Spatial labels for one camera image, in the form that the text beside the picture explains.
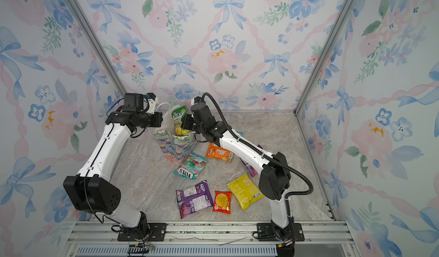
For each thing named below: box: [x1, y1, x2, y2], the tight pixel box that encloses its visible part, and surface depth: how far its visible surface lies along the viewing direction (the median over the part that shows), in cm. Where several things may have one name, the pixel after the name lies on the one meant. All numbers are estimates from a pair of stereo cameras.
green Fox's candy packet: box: [173, 152, 208, 180], surface depth 92 cm
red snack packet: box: [212, 190, 233, 215], surface depth 83 cm
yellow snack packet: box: [226, 172, 265, 211], surface depth 85 cm
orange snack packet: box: [205, 142, 234, 163], surface depth 98 cm
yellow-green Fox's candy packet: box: [171, 105, 190, 136], surface depth 82 cm
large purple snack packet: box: [176, 179, 214, 220], surface depth 83 cm
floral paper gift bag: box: [153, 105, 199, 166], surface depth 83 cm
